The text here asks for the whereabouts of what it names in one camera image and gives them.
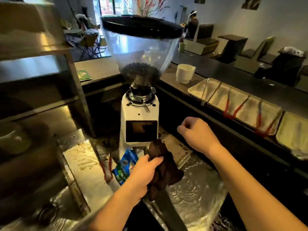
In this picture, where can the person's left hand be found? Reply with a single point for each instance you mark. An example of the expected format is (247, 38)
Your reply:
(140, 176)

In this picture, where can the person's right hand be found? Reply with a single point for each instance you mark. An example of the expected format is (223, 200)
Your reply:
(199, 137)

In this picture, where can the person's right fingers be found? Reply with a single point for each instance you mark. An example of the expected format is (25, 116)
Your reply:
(190, 125)

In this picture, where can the person's left thumb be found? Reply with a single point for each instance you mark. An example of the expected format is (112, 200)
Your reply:
(156, 160)

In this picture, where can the dark brown cloth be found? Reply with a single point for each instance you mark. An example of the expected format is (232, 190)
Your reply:
(166, 169)

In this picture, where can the person's right forearm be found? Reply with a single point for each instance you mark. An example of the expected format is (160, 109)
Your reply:
(250, 192)

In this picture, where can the person's left forearm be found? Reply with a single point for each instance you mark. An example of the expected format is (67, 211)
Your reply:
(115, 211)

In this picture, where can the blue snack packet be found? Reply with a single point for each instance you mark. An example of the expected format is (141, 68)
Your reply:
(125, 167)

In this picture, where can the silver tongs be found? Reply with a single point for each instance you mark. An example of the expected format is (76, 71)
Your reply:
(207, 93)

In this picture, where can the metal serving tray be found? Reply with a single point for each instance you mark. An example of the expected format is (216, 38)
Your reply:
(264, 113)
(233, 99)
(293, 132)
(204, 88)

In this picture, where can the white cup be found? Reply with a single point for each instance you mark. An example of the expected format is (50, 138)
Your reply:
(184, 74)

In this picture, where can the white coffee grinder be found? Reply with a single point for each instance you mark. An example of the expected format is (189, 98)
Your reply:
(140, 103)

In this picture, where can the shiny steel counter tray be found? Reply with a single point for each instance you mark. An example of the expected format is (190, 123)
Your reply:
(197, 197)

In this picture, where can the roasted coffee beans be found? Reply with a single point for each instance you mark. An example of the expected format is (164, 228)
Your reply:
(140, 74)

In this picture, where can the wet metal drain tray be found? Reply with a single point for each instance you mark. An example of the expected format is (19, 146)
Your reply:
(84, 170)

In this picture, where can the small green bottle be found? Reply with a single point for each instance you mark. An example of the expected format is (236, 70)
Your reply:
(181, 46)

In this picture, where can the dark cushioned bench seat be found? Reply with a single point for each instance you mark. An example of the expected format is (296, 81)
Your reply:
(204, 40)

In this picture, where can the dark square table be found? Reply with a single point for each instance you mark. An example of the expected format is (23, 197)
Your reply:
(232, 45)

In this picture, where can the green-backed chair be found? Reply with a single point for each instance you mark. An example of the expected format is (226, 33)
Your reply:
(255, 56)

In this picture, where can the green booklet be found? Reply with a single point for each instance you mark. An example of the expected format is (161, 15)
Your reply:
(83, 75)

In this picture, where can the sink drain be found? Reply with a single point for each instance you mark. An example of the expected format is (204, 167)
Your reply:
(47, 213)

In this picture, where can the white bag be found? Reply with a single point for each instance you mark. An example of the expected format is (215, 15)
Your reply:
(292, 51)

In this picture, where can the red branch decoration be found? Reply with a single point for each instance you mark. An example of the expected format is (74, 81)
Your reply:
(148, 5)

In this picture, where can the folding chair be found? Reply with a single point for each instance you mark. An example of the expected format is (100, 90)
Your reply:
(90, 44)

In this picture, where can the stainless steel shelf unit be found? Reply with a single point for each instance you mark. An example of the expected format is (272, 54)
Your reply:
(36, 69)

